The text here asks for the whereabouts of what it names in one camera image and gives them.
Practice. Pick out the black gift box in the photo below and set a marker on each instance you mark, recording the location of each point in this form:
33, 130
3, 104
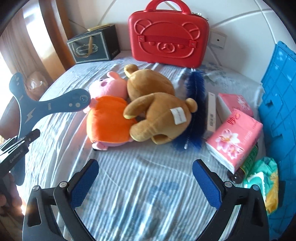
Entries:
92, 48

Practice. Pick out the small gold box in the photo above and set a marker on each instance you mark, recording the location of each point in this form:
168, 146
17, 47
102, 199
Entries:
98, 27

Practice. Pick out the clear plastic bag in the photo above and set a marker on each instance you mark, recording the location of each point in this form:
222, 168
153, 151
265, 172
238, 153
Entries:
34, 83

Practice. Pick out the small pink tissue pack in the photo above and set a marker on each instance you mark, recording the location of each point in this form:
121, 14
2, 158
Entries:
238, 103

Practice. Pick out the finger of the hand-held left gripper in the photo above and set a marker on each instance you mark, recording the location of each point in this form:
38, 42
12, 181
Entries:
31, 138

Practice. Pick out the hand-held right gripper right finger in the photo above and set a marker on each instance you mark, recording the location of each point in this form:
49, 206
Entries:
208, 185

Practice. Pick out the dark glass bottle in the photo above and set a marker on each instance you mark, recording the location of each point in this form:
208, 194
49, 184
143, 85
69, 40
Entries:
245, 166

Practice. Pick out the white wall socket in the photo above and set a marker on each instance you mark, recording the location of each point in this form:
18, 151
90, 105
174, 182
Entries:
217, 39

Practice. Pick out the pink floral tissue pack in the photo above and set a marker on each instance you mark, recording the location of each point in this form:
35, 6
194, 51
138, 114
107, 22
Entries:
231, 141

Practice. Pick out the slim white box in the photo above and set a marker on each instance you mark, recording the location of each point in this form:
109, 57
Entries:
211, 115

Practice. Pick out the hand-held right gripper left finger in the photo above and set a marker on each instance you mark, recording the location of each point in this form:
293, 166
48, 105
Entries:
85, 183

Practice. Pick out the red bear suitcase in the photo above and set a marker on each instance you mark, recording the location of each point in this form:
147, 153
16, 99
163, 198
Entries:
166, 34

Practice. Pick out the blue boomerang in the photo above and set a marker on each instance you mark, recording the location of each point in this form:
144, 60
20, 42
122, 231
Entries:
62, 102

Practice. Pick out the orange pink pig plush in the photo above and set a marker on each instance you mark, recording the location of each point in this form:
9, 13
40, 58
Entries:
108, 120

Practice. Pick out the green wet wipes pack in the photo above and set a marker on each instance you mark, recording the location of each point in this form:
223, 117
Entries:
266, 180

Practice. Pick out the blue plastic crate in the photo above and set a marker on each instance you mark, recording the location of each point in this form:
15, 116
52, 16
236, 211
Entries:
277, 104

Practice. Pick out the person's left hand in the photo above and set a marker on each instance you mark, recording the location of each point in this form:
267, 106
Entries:
15, 185

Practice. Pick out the brown bear plush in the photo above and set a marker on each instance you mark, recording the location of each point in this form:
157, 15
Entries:
150, 111

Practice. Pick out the blue feather brush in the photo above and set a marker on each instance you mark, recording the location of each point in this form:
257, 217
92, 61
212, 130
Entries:
196, 97

